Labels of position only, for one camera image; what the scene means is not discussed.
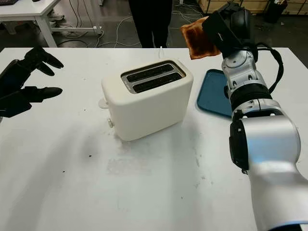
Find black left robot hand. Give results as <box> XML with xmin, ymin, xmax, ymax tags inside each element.
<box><xmin>0</xmin><ymin>47</ymin><xmax>64</xmax><ymax>102</ymax></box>

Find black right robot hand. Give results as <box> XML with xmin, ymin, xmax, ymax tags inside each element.
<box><xmin>218</xmin><ymin>1</ymin><xmax>251</xmax><ymax>45</ymax></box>

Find browned toast slice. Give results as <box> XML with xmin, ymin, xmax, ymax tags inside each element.
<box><xmin>180</xmin><ymin>16</ymin><xmax>221</xmax><ymax>61</ymax></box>

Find person beige jacket black trousers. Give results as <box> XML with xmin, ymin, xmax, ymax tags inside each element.
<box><xmin>128</xmin><ymin>0</ymin><xmax>173</xmax><ymax>48</ymax></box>

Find cream two-slot toaster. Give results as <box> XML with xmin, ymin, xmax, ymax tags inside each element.
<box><xmin>97</xmin><ymin>59</ymin><xmax>194</xmax><ymax>142</ymax></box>

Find wooden crate stack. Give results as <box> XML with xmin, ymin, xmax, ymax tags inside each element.
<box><xmin>198</xmin><ymin>0</ymin><xmax>308</xmax><ymax>15</ymax></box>

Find black trash bin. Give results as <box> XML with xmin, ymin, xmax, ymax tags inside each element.
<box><xmin>266</xmin><ymin>0</ymin><xmax>288</xmax><ymax>24</ymax></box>

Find white office desk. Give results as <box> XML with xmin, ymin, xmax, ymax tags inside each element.
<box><xmin>0</xmin><ymin>0</ymin><xmax>104</xmax><ymax>48</ymax></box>

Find white sneaker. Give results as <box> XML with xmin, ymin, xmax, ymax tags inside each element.
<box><xmin>49</xmin><ymin>12</ymin><xmax>65</xmax><ymax>23</ymax></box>

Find blue plastic tray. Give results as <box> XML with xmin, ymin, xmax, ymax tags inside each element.
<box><xmin>196</xmin><ymin>69</ymin><xmax>234</xmax><ymax>118</ymax></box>

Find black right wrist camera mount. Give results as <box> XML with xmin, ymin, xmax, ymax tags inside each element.
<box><xmin>201</xmin><ymin>11</ymin><xmax>244</xmax><ymax>58</ymax></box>

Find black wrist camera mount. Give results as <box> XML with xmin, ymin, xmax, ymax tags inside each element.
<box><xmin>201</xmin><ymin>11</ymin><xmax>244</xmax><ymax>58</ymax></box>
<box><xmin>0</xmin><ymin>90</ymin><xmax>33</xmax><ymax>118</ymax></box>

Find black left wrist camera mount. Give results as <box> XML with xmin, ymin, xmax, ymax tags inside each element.
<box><xmin>0</xmin><ymin>90</ymin><xmax>33</xmax><ymax>118</ymax></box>

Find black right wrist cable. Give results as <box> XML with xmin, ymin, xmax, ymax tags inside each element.
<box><xmin>250</xmin><ymin>42</ymin><xmax>284</xmax><ymax>93</ymax></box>

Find pale floor cable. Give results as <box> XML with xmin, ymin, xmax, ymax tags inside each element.
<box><xmin>96</xmin><ymin>3</ymin><xmax>210</xmax><ymax>48</ymax></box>

